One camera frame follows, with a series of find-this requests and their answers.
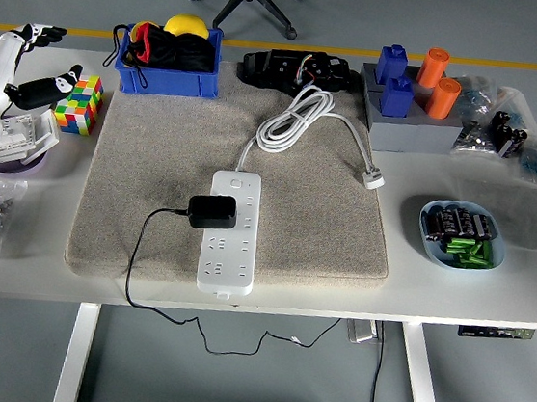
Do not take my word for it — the blue plastic bin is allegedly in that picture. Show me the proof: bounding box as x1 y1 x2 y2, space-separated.
110 17 227 105

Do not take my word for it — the white power strip cable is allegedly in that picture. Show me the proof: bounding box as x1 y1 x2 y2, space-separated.
235 76 397 192

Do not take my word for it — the bag of silver parts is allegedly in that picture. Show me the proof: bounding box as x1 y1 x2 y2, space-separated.
450 116 501 161

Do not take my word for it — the black capacitor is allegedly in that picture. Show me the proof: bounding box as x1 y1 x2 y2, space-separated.
439 205 463 239
470 213 497 241
453 207 478 239
420 207 448 244

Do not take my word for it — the bag of black capacitors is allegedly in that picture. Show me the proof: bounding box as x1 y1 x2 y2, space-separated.
486 108 532 161

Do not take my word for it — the black cloth bundle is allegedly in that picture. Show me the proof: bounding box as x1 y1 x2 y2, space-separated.
154 28 220 75

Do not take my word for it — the red yellow black pouch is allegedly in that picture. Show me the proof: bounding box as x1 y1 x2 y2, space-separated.
100 16 167 92

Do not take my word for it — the yellow ball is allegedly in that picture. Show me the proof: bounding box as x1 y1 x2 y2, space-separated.
162 12 213 40

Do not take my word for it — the black electronic device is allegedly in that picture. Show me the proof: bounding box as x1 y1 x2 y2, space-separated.
234 41 363 106

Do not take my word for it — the light blue dish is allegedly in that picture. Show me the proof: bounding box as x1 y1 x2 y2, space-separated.
414 196 512 277

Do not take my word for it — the thin black adapter cord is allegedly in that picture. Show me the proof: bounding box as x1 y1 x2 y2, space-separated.
118 202 353 370

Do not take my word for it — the grey block base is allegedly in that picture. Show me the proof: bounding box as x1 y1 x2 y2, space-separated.
351 60 471 162

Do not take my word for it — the grey-brown mat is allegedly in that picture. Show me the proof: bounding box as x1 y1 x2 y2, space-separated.
62 43 413 311

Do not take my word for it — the white power strip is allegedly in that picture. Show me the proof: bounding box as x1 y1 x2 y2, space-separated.
193 167 267 303

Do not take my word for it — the black plug adapter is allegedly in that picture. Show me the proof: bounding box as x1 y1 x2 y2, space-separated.
185 190 240 233

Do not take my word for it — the black floor cable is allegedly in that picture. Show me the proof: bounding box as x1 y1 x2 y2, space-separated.
369 319 389 402

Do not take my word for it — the orange cylinder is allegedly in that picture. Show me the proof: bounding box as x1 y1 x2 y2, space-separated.
422 74 464 122
415 44 451 91

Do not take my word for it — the black table control box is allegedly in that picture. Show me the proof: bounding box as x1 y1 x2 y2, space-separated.
457 321 536 346

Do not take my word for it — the multicolour puzzle cube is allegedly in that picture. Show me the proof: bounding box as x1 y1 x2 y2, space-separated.
51 70 107 138

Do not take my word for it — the white table leg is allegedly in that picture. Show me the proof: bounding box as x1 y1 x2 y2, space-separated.
393 321 451 402
52 299 102 402

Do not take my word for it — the grey metal plate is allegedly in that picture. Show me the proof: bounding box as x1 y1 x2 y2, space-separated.
344 318 382 345

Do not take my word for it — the blue block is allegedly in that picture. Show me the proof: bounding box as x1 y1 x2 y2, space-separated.
373 41 411 88
377 73 417 121

